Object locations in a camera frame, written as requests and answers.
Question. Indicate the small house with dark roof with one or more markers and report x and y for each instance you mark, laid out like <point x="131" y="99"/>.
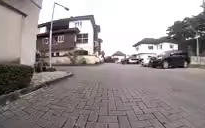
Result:
<point x="118" y="55"/>

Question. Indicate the dark vehicle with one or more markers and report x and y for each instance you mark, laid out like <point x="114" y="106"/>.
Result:
<point x="132" y="60"/>

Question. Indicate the reddish brick paved road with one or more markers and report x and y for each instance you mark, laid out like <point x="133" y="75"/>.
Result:
<point x="123" y="90"/>

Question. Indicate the white and brown house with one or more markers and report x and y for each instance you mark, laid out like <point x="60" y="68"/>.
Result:
<point x="70" y="36"/>

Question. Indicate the white car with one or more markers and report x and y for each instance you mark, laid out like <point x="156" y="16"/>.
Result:
<point x="146" y="62"/>

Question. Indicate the white house with dark roof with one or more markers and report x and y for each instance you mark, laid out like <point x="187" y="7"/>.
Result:
<point x="155" y="46"/>

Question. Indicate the grey paved verge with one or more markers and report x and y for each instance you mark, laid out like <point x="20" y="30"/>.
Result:
<point x="46" y="77"/>

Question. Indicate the tall grey street lamp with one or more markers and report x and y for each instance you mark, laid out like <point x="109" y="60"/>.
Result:
<point x="51" y="36"/>

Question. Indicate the dark green bush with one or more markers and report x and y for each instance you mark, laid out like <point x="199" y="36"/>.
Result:
<point x="40" y="66"/>

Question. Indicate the black car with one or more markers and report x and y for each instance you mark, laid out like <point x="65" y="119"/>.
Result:
<point x="170" y="60"/>

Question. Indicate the grey concrete kerb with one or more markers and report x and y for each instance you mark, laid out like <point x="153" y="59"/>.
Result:
<point x="33" y="87"/>

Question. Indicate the low dark green hedge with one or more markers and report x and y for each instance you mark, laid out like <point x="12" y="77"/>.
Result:
<point x="8" y="78"/>

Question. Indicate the pole with sign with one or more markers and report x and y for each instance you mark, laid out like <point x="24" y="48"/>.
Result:
<point x="197" y="46"/>

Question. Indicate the group of dark trees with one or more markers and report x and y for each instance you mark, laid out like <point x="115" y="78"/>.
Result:
<point x="193" y="30"/>

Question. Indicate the pale low wall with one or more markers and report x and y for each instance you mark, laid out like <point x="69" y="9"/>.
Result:
<point x="80" y="60"/>

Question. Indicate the pale plastered wall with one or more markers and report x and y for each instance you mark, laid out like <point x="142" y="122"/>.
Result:
<point x="10" y="33"/>

